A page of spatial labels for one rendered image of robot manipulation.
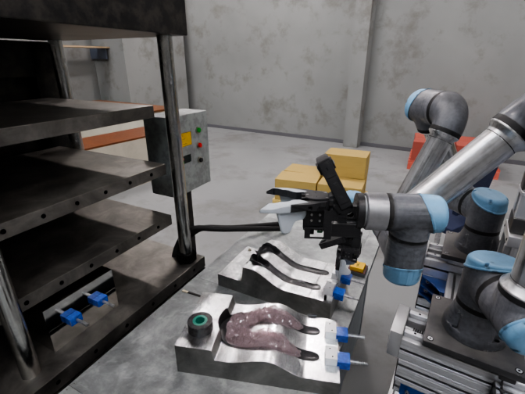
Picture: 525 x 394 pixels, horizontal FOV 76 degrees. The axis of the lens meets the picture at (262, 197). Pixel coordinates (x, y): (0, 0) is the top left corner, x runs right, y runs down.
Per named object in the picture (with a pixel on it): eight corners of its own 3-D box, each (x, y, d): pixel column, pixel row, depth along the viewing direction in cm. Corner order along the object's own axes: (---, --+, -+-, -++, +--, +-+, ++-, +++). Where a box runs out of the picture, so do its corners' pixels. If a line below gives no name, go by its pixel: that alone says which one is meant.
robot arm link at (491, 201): (482, 234, 119) (492, 199, 114) (454, 219, 131) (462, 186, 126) (509, 231, 122) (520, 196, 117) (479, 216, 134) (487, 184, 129)
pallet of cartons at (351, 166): (376, 202, 437) (383, 152, 412) (355, 229, 366) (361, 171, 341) (295, 185, 496) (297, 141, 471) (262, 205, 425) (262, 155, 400)
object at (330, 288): (359, 301, 127) (361, 290, 125) (356, 309, 123) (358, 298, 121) (326, 291, 133) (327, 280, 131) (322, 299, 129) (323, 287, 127)
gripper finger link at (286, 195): (266, 212, 76) (298, 220, 70) (266, 186, 75) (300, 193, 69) (274, 209, 79) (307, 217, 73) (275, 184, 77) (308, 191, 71)
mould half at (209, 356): (336, 331, 122) (338, 307, 118) (338, 396, 98) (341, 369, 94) (205, 314, 130) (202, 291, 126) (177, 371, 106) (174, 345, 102)
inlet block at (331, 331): (362, 338, 115) (364, 325, 113) (364, 349, 111) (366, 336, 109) (324, 333, 117) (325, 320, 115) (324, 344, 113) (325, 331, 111)
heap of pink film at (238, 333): (304, 321, 118) (305, 303, 115) (300, 363, 102) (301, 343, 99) (233, 313, 122) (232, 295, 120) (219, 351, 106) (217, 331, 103)
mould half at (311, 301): (346, 284, 147) (349, 258, 142) (329, 323, 126) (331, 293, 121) (247, 256, 168) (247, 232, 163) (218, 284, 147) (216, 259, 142)
